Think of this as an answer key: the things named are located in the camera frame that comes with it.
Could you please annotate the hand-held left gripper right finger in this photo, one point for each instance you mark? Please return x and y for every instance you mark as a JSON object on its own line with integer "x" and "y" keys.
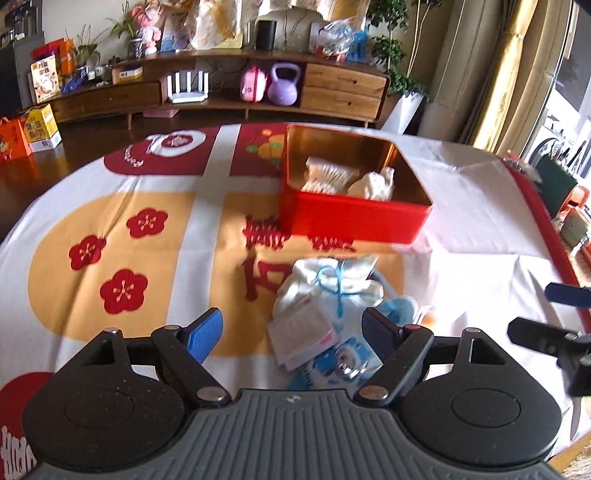
{"x": 376, "y": 330}

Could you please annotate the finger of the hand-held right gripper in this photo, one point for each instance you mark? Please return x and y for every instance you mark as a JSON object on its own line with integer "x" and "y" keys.
{"x": 535, "y": 334}
{"x": 568, "y": 295}

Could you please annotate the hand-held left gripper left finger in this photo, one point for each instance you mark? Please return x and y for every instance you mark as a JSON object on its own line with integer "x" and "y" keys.
{"x": 205, "y": 337}

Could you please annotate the blue printed baby cloth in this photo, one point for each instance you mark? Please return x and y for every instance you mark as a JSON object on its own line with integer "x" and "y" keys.
{"x": 314, "y": 376}

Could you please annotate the white paper card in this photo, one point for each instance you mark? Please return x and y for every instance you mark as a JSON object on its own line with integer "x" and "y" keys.
{"x": 298, "y": 337}

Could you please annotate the red tin box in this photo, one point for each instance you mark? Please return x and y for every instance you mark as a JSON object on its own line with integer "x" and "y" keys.
{"x": 351, "y": 219}

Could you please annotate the orange plastic stool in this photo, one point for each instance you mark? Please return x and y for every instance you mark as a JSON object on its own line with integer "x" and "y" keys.
{"x": 575, "y": 203}

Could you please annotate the dark green bin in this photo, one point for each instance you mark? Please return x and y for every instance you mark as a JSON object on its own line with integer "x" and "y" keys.
{"x": 556, "y": 184}

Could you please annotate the dark fuzzy cloth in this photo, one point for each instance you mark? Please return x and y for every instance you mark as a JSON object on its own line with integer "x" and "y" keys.
{"x": 521, "y": 168}

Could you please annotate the printed tablecloth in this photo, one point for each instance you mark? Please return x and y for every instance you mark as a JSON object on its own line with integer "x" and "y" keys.
{"x": 138, "y": 207}

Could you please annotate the washing machine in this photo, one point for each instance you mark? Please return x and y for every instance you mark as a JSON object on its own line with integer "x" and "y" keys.
{"x": 545, "y": 147}

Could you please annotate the white folded cloth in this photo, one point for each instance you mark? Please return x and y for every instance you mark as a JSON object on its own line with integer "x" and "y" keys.
{"x": 330, "y": 177}

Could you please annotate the potted tree in white planter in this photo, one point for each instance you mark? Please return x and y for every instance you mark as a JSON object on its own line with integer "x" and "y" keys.
{"x": 404, "y": 113}

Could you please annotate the yellow curtain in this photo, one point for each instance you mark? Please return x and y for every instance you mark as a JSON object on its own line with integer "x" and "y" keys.
{"x": 503, "y": 83}

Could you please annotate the white router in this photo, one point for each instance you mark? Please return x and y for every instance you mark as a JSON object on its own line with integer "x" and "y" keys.
{"x": 187, "y": 97}

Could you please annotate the wooden TV cabinet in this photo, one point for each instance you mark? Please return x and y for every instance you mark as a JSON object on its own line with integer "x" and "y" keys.
{"x": 341, "y": 83}

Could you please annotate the cream floor air conditioner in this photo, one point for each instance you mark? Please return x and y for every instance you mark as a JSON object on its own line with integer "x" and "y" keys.
{"x": 455, "y": 69}

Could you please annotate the pink toy case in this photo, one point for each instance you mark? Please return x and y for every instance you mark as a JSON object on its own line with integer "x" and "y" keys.
{"x": 254, "y": 85}

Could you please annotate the purple kettlebell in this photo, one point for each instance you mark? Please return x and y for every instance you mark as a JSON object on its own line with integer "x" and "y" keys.
{"x": 282, "y": 90}

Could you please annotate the yellow and white carton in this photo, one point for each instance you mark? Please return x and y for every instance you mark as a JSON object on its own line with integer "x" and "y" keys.
{"x": 44, "y": 127}

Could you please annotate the small yellow box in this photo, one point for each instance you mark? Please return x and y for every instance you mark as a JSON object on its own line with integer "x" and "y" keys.
{"x": 128, "y": 74}

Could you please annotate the orange gift box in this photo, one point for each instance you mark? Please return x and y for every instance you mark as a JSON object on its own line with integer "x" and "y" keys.
{"x": 14, "y": 141}

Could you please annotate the blue pack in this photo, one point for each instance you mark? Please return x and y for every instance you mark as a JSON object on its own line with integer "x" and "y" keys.
{"x": 359, "y": 46}

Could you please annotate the blue toy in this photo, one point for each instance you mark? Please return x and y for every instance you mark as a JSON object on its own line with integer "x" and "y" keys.
{"x": 73, "y": 84}

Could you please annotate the clear plastic bag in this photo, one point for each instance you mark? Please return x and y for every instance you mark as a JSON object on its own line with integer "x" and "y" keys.
{"x": 334, "y": 39}

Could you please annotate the small potted plant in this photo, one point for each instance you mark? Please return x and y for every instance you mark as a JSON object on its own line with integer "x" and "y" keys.
{"x": 82, "y": 69}

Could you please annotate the potted green plant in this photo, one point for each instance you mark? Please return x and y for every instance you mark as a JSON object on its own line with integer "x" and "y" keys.
{"x": 135, "y": 46}

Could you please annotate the printed food box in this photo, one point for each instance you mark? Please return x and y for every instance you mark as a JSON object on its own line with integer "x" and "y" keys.
{"x": 45, "y": 81}

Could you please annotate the metal tumbler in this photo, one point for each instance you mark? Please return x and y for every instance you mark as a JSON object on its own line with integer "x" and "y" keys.
{"x": 250, "y": 34}

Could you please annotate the black speaker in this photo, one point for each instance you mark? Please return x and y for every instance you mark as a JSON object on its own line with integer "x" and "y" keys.
{"x": 266, "y": 34}

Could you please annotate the floral cover cloth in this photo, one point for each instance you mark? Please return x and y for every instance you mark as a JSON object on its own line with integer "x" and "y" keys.
{"x": 212, "y": 27}

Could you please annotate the pink doll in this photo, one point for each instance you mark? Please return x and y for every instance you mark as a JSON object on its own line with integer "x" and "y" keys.
{"x": 147, "y": 27}

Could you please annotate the picture frame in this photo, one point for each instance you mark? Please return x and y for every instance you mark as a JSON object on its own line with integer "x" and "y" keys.
{"x": 173, "y": 32}

